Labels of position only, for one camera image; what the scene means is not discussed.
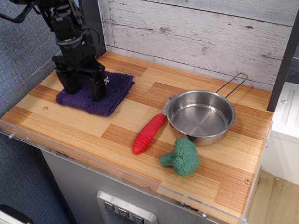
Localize clear acrylic table guard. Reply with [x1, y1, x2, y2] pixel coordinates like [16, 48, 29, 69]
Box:
[0, 52, 272, 224]

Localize green toy broccoli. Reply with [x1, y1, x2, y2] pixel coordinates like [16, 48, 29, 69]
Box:
[159, 138, 200, 177]

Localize dark right shelf post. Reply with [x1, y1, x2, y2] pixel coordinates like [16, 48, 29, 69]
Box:
[263, 0, 299, 113]

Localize silver dispenser button panel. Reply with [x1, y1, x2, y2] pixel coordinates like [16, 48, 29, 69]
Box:
[97, 190, 158, 224]

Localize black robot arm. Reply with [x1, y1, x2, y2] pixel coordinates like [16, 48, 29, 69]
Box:
[11, 0, 108, 102]

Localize white cabinet on right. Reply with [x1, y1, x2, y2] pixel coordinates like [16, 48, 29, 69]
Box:
[261, 82, 299, 185]

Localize purple terry cloth napkin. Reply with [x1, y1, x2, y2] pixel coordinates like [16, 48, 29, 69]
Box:
[56, 71, 134, 116]

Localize black cable loop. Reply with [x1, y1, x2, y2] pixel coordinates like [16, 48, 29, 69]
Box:
[0, 0, 39, 24]

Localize stainless steel pan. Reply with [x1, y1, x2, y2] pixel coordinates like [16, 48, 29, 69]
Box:
[166, 72, 248, 146]

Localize grey toy fridge cabinet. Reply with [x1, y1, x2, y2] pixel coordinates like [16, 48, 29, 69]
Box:
[41, 151, 218, 224]

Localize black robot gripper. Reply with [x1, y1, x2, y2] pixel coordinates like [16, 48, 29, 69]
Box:
[53, 29, 107, 102]

